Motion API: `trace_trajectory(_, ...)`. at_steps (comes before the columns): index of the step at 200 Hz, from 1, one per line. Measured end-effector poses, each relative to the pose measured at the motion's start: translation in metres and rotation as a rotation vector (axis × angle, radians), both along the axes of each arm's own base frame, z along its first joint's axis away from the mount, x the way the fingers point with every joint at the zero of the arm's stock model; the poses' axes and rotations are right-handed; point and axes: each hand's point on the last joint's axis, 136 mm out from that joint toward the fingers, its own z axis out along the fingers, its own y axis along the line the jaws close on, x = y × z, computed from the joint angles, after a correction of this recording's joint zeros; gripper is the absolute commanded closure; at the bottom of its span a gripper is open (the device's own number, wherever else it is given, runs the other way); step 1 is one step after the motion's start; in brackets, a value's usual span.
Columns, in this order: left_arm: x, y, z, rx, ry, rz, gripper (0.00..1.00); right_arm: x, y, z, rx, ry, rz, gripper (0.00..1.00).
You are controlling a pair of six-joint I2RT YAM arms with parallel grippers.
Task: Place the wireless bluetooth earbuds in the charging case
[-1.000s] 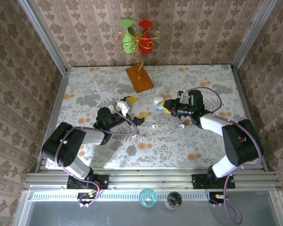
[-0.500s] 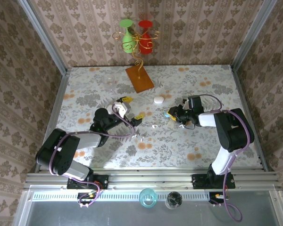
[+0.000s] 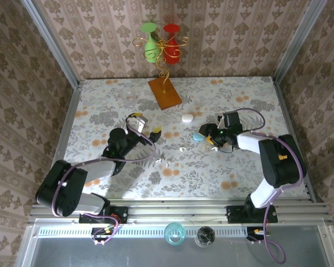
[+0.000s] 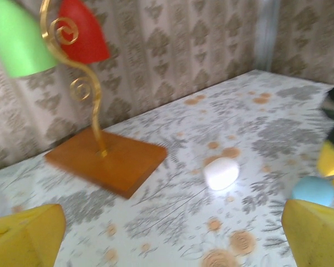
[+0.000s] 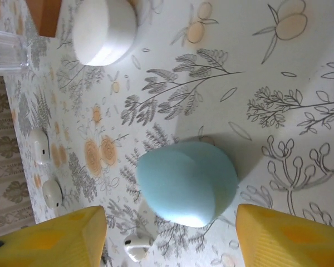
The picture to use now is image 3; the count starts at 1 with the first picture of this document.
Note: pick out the aluminium frame post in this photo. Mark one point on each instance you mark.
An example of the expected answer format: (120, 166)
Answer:
(298, 41)
(51, 41)

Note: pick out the aluminium table edge rail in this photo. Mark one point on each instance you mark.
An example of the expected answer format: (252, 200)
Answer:
(286, 111)
(69, 111)

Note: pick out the clear wine glass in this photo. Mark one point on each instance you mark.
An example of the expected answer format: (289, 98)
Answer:
(127, 94)

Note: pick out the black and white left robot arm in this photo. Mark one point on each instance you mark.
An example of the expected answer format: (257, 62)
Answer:
(64, 189)

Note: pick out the black connector block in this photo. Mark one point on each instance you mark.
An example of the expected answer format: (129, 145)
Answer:
(100, 233)
(253, 233)

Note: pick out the red wine glass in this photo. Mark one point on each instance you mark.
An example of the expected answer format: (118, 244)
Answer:
(171, 51)

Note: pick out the teal drinking glass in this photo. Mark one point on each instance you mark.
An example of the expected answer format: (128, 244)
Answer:
(174, 233)

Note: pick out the grey metal shelf panel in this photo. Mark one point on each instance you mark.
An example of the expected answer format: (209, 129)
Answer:
(128, 253)

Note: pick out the clear drinking glass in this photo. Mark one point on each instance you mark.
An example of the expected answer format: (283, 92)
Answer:
(205, 236)

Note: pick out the green wine glass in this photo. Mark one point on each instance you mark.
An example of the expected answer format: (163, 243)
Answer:
(150, 50)

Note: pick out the wide aluminium extrusion rail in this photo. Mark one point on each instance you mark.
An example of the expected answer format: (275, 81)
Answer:
(178, 212)

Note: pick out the teal round cap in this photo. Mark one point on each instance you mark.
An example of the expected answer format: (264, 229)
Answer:
(198, 137)

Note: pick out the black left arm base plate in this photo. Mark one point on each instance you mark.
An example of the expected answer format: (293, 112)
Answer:
(119, 214)

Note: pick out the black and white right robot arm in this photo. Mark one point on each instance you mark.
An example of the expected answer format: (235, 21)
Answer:
(278, 161)

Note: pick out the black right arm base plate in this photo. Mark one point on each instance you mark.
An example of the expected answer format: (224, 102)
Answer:
(233, 214)

